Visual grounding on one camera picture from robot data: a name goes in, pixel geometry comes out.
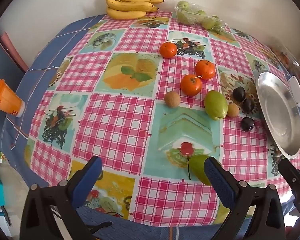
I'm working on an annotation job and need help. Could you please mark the orange mandarin with stem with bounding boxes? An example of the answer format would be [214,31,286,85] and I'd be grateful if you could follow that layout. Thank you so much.
[180,74,202,96]

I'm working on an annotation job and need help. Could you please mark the small brown round fruit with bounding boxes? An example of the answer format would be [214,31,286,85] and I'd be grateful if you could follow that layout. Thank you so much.
[164,91,180,108]

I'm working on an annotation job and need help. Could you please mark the plump green mango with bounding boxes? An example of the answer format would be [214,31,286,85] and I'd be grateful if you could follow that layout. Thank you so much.
[187,154,213,187]

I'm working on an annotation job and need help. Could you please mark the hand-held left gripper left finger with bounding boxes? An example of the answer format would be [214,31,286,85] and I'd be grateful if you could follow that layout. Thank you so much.
[19,156,103,240]

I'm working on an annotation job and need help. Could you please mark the clear plastic fruit tray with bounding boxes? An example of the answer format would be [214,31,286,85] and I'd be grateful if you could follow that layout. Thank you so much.
[174,0,228,33]

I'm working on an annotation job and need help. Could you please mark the orange plastic cup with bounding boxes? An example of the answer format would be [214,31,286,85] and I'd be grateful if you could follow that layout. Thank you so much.
[0,79,25,118]

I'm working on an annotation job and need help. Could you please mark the clear plastic box of nuts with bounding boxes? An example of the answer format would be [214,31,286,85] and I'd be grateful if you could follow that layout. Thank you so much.
[267,40,300,75]

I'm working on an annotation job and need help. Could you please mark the large smooth orange mandarin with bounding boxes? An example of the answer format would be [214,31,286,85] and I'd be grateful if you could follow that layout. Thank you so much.
[195,60,215,80]

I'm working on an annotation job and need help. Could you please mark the white plastic device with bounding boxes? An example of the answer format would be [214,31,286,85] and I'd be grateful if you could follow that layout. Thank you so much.
[289,75,300,107]

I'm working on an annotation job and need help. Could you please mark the pink flat panel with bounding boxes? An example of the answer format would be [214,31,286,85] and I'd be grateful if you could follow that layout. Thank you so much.
[0,32,29,73]

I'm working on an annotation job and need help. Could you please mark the yellow banana bunch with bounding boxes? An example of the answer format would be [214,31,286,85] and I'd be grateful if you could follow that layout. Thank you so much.
[104,0,165,20]

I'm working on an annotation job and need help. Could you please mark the elongated green mango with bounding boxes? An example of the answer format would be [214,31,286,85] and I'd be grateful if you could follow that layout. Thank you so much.
[204,90,228,121]

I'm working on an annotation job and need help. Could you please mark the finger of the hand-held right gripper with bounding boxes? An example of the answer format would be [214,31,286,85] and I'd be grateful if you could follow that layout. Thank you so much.
[279,158,300,216]

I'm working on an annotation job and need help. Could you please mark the dark purple plum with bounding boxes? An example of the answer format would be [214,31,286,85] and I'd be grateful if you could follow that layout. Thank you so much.
[232,86,246,102]
[242,98,256,114]
[241,117,255,132]

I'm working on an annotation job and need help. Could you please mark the round metal plate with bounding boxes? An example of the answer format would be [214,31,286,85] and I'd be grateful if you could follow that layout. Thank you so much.
[255,70,300,159]

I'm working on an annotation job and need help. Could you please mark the pink checkered printed tablecloth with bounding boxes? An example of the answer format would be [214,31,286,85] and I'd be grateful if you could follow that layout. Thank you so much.
[24,11,300,227]

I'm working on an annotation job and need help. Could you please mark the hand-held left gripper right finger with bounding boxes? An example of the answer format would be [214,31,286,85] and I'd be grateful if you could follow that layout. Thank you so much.
[204,156,293,240]

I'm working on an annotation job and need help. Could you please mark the small orange mandarin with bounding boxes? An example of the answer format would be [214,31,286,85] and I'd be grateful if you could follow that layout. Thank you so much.
[159,42,178,59]

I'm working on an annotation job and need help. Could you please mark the group of small green apples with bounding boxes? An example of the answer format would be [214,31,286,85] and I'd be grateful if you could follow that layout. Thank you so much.
[176,0,223,32]

